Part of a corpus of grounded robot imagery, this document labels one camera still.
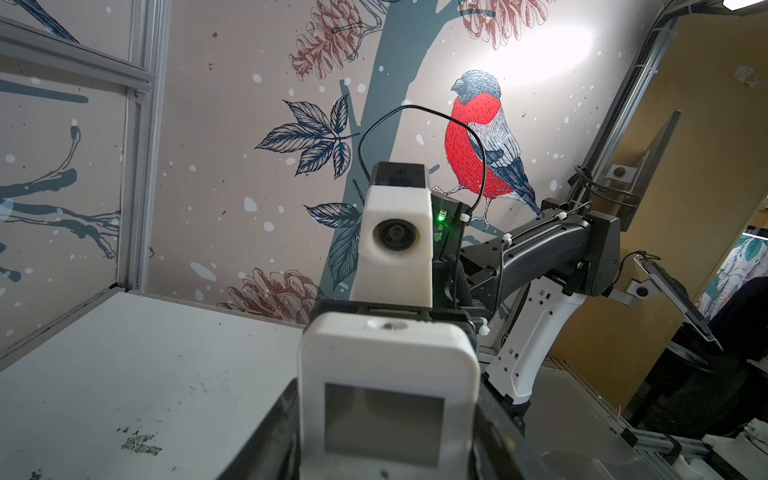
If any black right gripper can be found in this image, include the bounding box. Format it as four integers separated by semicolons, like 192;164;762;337
311;197;499;337

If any white remote control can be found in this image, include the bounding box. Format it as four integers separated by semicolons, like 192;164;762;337
298;312;480;479

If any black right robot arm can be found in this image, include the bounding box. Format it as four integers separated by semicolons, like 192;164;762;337
299;186;620;420

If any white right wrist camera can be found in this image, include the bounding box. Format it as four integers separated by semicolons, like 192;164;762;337
350;162;433;308

